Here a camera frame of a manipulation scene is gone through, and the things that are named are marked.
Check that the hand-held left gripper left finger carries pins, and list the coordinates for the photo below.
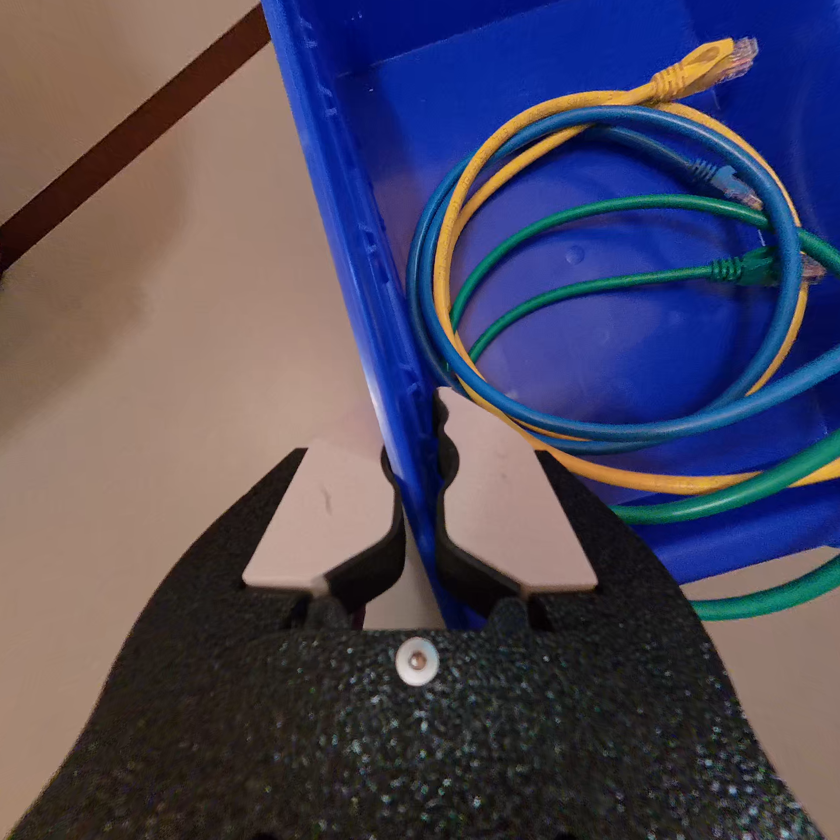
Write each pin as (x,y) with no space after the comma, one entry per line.
(321,512)

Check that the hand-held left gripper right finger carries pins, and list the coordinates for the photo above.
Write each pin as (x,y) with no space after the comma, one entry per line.
(505,499)

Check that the blue plastic bin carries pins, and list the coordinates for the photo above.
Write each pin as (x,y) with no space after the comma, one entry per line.
(590,318)

